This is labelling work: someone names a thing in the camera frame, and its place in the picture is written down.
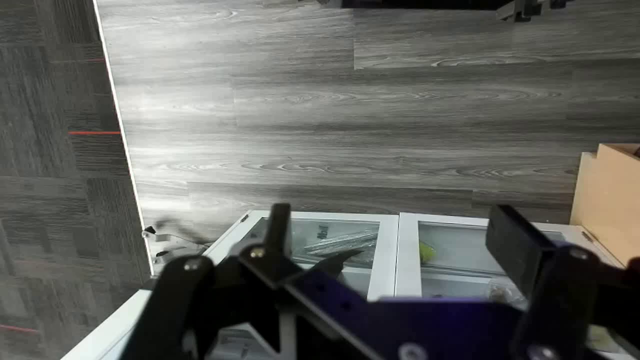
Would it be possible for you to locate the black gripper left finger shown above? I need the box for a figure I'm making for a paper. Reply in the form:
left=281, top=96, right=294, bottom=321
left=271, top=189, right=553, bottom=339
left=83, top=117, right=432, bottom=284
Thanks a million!
left=123, top=203, right=367, bottom=360

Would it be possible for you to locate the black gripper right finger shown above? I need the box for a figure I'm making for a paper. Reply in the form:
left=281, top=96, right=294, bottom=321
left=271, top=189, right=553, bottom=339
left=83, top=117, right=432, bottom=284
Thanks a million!
left=485, top=203, right=640, bottom=360

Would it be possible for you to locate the wide white glass cabinet door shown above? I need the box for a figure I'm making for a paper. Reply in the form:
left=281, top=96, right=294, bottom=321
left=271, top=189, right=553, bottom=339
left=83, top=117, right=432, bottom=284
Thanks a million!
left=396, top=213, right=626, bottom=360

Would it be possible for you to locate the yellow green item in cabinet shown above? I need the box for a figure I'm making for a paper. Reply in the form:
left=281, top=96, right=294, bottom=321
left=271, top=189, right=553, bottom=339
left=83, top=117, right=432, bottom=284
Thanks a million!
left=419, top=243, right=440, bottom=267

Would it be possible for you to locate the narrow white glass cabinet door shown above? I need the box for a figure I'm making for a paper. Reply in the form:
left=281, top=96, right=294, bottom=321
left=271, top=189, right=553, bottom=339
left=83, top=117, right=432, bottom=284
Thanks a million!
left=62, top=208, right=400, bottom=360

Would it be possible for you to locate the cardboard box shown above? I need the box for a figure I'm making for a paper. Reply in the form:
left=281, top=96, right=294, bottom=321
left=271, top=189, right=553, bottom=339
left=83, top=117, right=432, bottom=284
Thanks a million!
left=569, top=142, right=640, bottom=268

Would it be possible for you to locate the perforated wooden work table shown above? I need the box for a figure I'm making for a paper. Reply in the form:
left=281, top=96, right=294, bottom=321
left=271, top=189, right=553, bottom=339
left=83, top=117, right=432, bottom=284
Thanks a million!
left=319, top=0, right=577, bottom=25

